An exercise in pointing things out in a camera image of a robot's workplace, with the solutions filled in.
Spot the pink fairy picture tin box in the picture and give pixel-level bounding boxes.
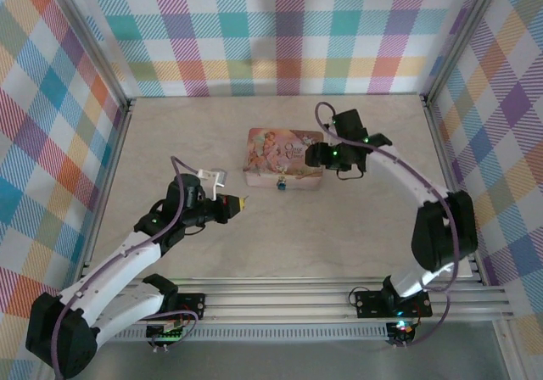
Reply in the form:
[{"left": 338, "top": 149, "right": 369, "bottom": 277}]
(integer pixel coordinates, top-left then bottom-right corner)
[{"left": 242, "top": 127, "right": 324, "bottom": 193}]

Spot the grey metal panel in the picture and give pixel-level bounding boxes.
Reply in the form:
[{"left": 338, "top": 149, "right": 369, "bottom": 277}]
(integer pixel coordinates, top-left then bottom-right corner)
[{"left": 54, "top": 340, "right": 510, "bottom": 380}]

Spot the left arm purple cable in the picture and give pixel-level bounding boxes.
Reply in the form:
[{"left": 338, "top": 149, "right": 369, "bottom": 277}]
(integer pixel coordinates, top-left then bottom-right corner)
[{"left": 50, "top": 155, "right": 200, "bottom": 380}]

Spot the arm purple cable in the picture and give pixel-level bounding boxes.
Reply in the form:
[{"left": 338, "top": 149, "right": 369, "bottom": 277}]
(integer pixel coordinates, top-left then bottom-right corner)
[
  {"left": 314, "top": 101, "right": 460, "bottom": 347},
  {"left": 50, "top": 155, "right": 200, "bottom": 380}
]

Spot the aluminium side rail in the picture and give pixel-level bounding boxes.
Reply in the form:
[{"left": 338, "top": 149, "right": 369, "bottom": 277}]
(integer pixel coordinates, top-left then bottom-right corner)
[
  {"left": 422, "top": 95, "right": 489, "bottom": 288},
  {"left": 71, "top": 99, "right": 137, "bottom": 292}
]

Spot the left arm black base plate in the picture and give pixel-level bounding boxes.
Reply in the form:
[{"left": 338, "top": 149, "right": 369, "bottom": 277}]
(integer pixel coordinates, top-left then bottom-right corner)
[{"left": 143, "top": 291, "right": 207, "bottom": 322}]

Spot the aluminium mounting rail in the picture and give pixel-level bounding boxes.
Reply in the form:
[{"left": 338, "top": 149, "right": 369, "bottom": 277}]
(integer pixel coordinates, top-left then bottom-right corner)
[{"left": 46, "top": 284, "right": 514, "bottom": 326}]

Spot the grey slotted cable duct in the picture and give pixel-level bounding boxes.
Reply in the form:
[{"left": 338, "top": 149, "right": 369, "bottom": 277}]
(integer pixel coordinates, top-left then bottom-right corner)
[{"left": 105, "top": 327, "right": 391, "bottom": 341}]

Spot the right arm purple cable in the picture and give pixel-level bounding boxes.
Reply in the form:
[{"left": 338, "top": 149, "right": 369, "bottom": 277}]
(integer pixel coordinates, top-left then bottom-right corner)
[{"left": 314, "top": 101, "right": 460, "bottom": 347}]

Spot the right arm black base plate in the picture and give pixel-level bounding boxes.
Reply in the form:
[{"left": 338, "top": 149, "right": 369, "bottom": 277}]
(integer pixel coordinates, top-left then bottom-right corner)
[{"left": 354, "top": 288, "right": 434, "bottom": 318}]

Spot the aluminium corner post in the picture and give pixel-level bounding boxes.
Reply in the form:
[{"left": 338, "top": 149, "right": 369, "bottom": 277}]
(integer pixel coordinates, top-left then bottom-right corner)
[
  {"left": 419, "top": 0, "right": 510, "bottom": 109},
  {"left": 42, "top": 0, "right": 137, "bottom": 116}
]

